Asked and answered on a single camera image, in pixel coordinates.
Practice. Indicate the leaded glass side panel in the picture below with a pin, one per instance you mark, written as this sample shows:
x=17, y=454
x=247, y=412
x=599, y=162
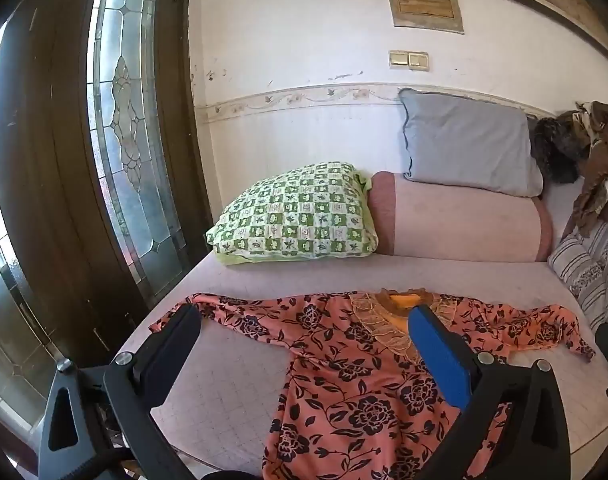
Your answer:
x=9, y=320

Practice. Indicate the striped cushion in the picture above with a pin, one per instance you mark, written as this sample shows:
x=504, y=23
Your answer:
x=586, y=270

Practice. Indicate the dark fuzzy cloth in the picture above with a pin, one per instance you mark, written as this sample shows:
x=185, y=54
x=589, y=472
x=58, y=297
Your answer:
x=553, y=150

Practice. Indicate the grey-blue pillow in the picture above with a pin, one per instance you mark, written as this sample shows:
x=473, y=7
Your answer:
x=468, y=145

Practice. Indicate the grey wall panel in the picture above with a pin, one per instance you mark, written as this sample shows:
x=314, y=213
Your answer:
x=423, y=5

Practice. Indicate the bed with pink sheet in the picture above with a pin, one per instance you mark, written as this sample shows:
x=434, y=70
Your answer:
x=239, y=385

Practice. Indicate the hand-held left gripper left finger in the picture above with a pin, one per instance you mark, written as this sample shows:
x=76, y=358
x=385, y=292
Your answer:
x=171, y=342

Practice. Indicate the green checked pillow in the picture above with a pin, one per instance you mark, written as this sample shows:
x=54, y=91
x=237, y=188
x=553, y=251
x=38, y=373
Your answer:
x=294, y=215

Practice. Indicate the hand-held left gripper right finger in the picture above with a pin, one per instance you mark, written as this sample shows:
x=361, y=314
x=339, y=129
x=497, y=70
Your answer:
x=438, y=357

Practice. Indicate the pink bolster pillow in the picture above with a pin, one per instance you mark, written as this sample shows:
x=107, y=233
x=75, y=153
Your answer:
x=458, y=225

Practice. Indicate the wooden door with leaded glass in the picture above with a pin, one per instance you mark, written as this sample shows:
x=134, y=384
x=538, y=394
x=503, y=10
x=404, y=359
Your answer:
x=49, y=170

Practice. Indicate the gold light switch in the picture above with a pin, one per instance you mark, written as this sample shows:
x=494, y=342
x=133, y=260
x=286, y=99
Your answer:
x=408, y=59

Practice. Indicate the orange floral shirt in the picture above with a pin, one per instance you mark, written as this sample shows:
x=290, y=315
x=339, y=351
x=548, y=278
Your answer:
x=354, y=385

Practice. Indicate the brown crumpled cloth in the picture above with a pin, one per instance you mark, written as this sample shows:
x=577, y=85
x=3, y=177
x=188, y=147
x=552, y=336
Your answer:
x=601, y=160

